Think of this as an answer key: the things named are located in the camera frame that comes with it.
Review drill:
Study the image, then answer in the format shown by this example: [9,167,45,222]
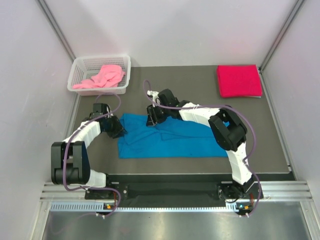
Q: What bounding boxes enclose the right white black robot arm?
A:
[146,89,254,203]

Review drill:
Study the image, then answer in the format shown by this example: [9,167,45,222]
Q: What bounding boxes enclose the white plastic basket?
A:
[67,54,132,96]

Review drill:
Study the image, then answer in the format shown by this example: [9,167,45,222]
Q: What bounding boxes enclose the slotted grey cable duct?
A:
[50,202,250,213]

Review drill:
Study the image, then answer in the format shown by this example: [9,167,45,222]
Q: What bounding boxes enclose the blue t shirt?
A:
[117,113,227,159]

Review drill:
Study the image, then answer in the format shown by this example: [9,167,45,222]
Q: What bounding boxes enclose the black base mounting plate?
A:
[84,174,263,208]

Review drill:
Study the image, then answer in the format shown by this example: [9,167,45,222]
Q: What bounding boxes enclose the folded red t shirt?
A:
[216,65,263,98]

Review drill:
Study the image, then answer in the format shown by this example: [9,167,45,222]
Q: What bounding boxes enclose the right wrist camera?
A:
[146,90,161,104]

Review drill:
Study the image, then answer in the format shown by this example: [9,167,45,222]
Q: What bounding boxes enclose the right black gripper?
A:
[146,103,171,128]

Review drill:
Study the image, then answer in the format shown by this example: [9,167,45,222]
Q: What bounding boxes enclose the pink t shirt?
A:
[72,64,126,89]

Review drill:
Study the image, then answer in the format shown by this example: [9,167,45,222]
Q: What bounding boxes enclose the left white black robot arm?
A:
[50,103,127,199]

